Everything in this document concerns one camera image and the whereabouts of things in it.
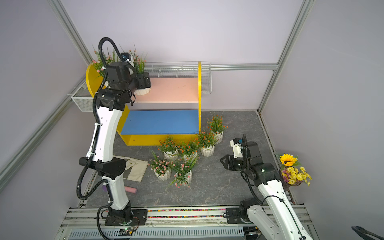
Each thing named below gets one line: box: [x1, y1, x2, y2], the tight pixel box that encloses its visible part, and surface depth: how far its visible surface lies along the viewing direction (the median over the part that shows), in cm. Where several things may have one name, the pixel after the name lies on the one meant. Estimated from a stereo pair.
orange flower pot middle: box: [177, 141, 199, 160], surface depth 84 cm
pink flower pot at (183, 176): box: [169, 156, 200, 189], surface depth 78 cm
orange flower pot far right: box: [206, 114, 228, 144], surface depth 95 cm
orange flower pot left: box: [158, 135, 179, 162], surface depth 90 cm
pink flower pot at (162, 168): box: [147, 156, 176, 181], surface depth 79 cm
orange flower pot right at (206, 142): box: [195, 131, 219, 157], surface depth 88 cm
